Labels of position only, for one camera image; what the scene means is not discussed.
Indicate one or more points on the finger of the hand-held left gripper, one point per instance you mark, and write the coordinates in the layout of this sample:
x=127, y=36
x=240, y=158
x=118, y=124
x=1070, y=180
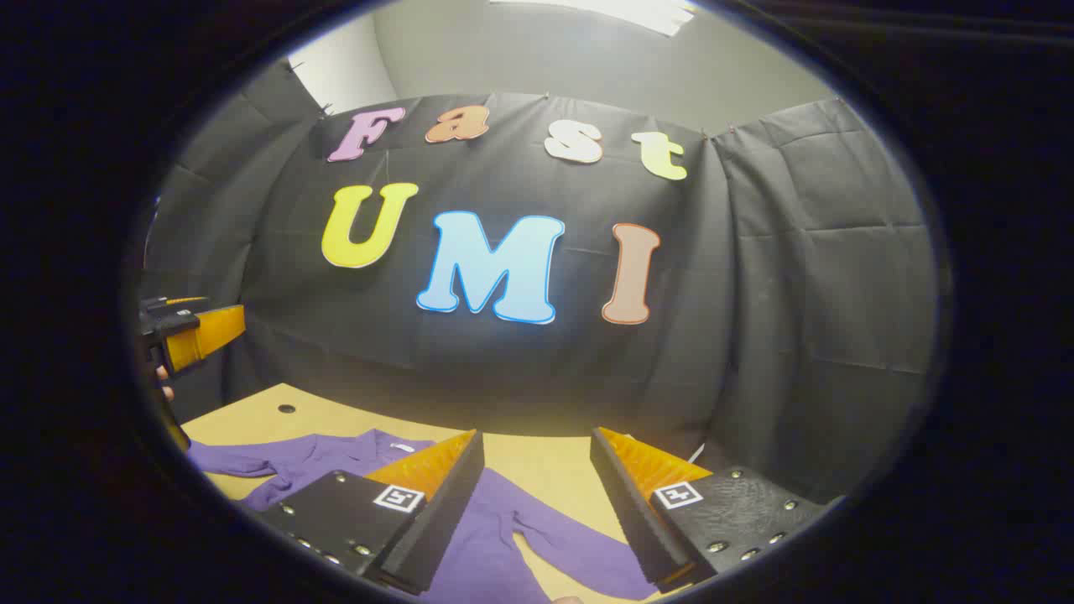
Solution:
x=186, y=300
x=205, y=335

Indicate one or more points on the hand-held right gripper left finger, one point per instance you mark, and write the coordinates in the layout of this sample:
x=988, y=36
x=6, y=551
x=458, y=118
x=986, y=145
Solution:
x=445, y=512

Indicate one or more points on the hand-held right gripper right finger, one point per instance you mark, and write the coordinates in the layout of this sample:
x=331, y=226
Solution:
x=625, y=512

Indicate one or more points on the purple button-up garment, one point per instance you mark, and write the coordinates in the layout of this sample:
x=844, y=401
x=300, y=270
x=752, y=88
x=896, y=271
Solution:
x=495, y=537

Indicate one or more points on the black backdrop cloth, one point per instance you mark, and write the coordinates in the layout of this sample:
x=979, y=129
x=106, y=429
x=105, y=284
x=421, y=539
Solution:
x=503, y=369

